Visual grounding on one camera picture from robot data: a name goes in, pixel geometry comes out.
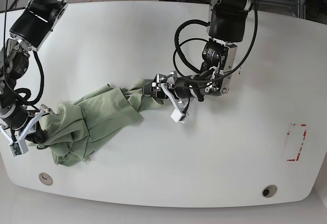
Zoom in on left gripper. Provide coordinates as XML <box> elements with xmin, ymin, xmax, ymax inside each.
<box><xmin>142</xmin><ymin>71</ymin><xmax>202</xmax><ymax>105</ymax></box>

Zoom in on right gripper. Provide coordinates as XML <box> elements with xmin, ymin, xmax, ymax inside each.
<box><xmin>1</xmin><ymin>104</ymin><xmax>46</xmax><ymax>144</ymax></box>

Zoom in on green t-shirt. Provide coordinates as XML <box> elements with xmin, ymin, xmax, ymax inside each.
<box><xmin>33</xmin><ymin>80</ymin><xmax>166</xmax><ymax>167</ymax></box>

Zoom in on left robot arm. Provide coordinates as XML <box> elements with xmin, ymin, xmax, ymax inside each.
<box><xmin>142</xmin><ymin>0</ymin><xmax>254</xmax><ymax>102</ymax></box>

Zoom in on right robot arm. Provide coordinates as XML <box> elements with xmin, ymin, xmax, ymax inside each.
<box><xmin>1</xmin><ymin>0</ymin><xmax>68</xmax><ymax>141</ymax></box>

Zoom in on red tape rectangle marking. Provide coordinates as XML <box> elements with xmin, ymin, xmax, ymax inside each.
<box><xmin>283</xmin><ymin>123</ymin><xmax>308</xmax><ymax>162</ymax></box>

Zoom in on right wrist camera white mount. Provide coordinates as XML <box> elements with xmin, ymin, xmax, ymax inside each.
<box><xmin>1</xmin><ymin>110</ymin><xmax>45</xmax><ymax>157</ymax></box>

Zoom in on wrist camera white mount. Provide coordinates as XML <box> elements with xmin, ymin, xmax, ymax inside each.
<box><xmin>160</xmin><ymin>83</ymin><xmax>188</xmax><ymax>123</ymax></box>
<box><xmin>1</xmin><ymin>110</ymin><xmax>45</xmax><ymax>157</ymax></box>

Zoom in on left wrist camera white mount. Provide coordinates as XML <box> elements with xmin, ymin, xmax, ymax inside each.
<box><xmin>160</xmin><ymin>83</ymin><xmax>188</xmax><ymax>123</ymax></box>

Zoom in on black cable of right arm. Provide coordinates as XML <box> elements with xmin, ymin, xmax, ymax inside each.
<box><xmin>0</xmin><ymin>0</ymin><xmax>44</xmax><ymax>107</ymax></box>

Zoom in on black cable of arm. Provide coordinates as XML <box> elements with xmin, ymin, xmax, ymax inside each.
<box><xmin>173</xmin><ymin>0</ymin><xmax>259</xmax><ymax>103</ymax></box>
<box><xmin>0</xmin><ymin>0</ymin><xmax>44</xmax><ymax>107</ymax></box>

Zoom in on left table cable grommet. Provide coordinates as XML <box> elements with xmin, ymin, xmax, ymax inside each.
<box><xmin>38</xmin><ymin>172</ymin><xmax>53</xmax><ymax>186</ymax></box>

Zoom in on table cable grommet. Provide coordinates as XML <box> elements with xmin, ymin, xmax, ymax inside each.
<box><xmin>38</xmin><ymin>172</ymin><xmax>53</xmax><ymax>186</ymax></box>
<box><xmin>262</xmin><ymin>185</ymin><xmax>278</xmax><ymax>198</ymax></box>

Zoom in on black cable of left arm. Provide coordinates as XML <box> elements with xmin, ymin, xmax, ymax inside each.
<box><xmin>173</xmin><ymin>0</ymin><xmax>259</xmax><ymax>103</ymax></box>

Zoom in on right table cable grommet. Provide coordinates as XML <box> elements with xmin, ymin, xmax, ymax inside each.
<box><xmin>262</xmin><ymin>185</ymin><xmax>278</xmax><ymax>198</ymax></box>

